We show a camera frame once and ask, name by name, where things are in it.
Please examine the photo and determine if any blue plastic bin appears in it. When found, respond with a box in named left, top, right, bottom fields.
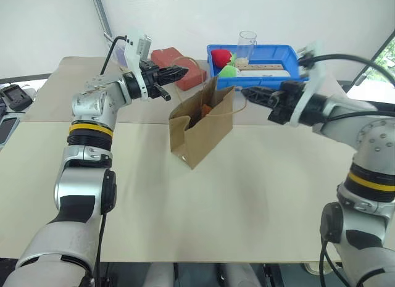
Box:
left=206, top=44, right=310, bottom=91

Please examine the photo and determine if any dark window frame strut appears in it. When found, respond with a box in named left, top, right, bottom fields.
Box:
left=354, top=30, right=395, bottom=88

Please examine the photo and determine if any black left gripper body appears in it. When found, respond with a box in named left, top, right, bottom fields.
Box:
left=138, top=59, right=172, bottom=102

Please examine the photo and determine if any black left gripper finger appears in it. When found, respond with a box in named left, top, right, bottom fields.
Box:
left=158, top=66, right=189, bottom=78
left=158, top=73, right=188, bottom=86

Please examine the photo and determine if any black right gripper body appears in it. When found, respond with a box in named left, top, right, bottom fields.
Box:
left=267, top=80, right=307, bottom=125

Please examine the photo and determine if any red plush strawberry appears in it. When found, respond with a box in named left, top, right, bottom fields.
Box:
left=210, top=48, right=233, bottom=69

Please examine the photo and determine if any green plush toy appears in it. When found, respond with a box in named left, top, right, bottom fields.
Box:
left=218, top=65, right=240, bottom=78

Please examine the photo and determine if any wooden strip with holes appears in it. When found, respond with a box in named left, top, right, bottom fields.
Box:
left=235, top=63, right=286, bottom=72

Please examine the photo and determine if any grey rounded shape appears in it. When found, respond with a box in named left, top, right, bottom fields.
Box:
left=219, top=263, right=262, bottom=287

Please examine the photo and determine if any grey metal pole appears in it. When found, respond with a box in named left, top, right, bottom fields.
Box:
left=89, top=0, right=114, bottom=38

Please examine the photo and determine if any smartphone with dark screen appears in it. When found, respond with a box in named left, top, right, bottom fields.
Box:
left=0, top=115, right=20, bottom=145

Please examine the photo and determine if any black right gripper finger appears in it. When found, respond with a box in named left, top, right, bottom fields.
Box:
left=244, top=94, right=272, bottom=107
left=241, top=86, right=280, bottom=97

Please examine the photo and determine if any brown paper bag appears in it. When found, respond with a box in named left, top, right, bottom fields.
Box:
left=168, top=56, right=248, bottom=170

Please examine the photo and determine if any black electronic device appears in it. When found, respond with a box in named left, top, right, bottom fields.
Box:
left=0, top=85, right=34, bottom=113

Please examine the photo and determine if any clear plastic measuring cup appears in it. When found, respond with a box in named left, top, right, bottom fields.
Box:
left=236, top=30, right=258, bottom=66

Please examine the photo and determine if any red brick-shaped block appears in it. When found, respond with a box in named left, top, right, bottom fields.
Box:
left=150, top=46, right=209, bottom=91

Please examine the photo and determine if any white flat object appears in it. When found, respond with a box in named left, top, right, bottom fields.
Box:
left=238, top=69, right=293, bottom=79

